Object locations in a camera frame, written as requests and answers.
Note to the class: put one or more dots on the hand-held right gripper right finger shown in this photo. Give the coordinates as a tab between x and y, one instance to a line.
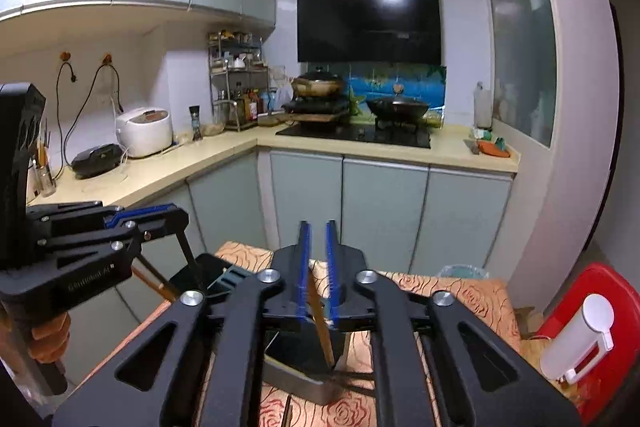
332	267

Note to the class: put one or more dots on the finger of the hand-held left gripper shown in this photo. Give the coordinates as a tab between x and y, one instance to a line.
145	214
85	248

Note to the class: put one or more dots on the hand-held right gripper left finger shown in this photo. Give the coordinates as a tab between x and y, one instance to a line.
305	267

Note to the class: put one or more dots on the brown wooden chopstick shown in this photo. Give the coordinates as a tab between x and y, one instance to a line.
320	332

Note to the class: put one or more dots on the black utensil holder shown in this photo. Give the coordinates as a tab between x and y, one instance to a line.
210	269

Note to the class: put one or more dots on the glass jar with utensils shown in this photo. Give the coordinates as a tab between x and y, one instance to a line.
45	172

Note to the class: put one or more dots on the person's left hand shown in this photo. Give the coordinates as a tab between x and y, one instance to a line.
47	337

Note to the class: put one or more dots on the reddish dark chopstick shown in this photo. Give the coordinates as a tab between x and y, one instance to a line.
155	284

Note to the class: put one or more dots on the black countertop grill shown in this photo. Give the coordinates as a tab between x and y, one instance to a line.
97	161

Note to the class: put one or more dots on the grey lower cabinets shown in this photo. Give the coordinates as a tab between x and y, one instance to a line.
375	207

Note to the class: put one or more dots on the beige kitchen countertop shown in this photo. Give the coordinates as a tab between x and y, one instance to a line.
200	157

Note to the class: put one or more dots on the white rice cooker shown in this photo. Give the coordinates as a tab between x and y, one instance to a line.
145	132

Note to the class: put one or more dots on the pepper grinder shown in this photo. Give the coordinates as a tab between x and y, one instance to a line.
195	124

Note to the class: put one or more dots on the rose-patterned tablecloth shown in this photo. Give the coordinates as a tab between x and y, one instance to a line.
450	297

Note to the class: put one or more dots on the trash bin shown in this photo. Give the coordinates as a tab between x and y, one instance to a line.
463	272

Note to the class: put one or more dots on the black glass gas cooktop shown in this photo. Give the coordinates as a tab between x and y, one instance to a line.
350	136

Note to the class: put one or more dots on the sauce bottles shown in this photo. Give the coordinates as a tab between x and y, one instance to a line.
247	107

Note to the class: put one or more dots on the black induction cooker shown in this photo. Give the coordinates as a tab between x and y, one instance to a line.
315	107

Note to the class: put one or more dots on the metal spice rack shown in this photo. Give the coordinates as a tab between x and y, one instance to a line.
237	72

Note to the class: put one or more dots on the black lidded wok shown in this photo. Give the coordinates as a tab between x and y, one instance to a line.
398	107

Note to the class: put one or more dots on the brown lidded clay pot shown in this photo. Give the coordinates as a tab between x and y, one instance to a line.
318	84

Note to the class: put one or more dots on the orange cloth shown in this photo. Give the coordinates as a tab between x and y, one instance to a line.
495	149

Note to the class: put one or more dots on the ocean-print backsplash sticker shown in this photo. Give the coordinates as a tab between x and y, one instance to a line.
400	77

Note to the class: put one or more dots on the white plastic bottle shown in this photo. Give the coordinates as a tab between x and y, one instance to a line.
483	107

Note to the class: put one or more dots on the black range hood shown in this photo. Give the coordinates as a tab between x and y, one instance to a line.
370	22

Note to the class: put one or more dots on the white electric kettle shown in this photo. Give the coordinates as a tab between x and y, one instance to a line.
575	342

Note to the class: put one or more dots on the red plastic stool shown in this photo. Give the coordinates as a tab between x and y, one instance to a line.
615	287

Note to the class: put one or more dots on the frosted glass door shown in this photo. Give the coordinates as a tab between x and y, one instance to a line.
520	32

